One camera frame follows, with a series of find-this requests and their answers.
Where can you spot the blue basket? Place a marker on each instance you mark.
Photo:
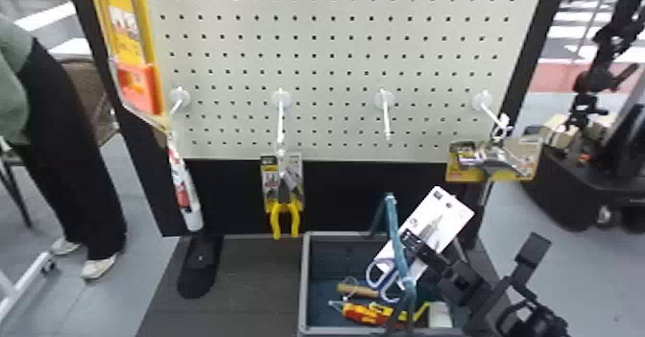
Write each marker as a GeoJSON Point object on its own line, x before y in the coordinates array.
{"type": "Point", "coordinates": [332, 263]}

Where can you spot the red yellow screwdriver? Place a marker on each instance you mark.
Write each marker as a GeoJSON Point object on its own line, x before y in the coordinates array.
{"type": "Point", "coordinates": [360, 312]}

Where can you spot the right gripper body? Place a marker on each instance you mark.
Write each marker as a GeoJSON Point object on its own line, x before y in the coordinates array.
{"type": "Point", "coordinates": [461, 283]}

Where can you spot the yellow pliers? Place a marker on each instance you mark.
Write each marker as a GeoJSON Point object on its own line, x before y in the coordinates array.
{"type": "Point", "coordinates": [282, 187]}

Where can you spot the person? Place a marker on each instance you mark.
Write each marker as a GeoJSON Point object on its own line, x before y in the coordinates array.
{"type": "Point", "coordinates": [60, 142]}

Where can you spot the silver tool yellow card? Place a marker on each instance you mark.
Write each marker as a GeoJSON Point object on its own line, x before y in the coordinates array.
{"type": "Point", "coordinates": [491, 157]}

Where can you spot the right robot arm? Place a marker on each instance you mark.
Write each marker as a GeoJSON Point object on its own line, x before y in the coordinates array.
{"type": "Point", "coordinates": [514, 319]}

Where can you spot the white pegboard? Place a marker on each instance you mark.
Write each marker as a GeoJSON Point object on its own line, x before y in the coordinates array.
{"type": "Point", "coordinates": [353, 51]}

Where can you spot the white packet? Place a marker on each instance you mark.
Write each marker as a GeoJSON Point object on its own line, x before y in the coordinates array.
{"type": "Point", "coordinates": [440, 315]}

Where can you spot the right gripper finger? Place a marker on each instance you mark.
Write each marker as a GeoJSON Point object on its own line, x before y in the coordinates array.
{"type": "Point", "coordinates": [423, 250]}

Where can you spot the paint roller yellow card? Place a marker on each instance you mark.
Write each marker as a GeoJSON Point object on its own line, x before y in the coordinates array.
{"type": "Point", "coordinates": [126, 31]}

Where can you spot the scissors white card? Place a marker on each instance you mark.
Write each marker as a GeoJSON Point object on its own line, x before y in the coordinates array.
{"type": "Point", "coordinates": [443, 213]}

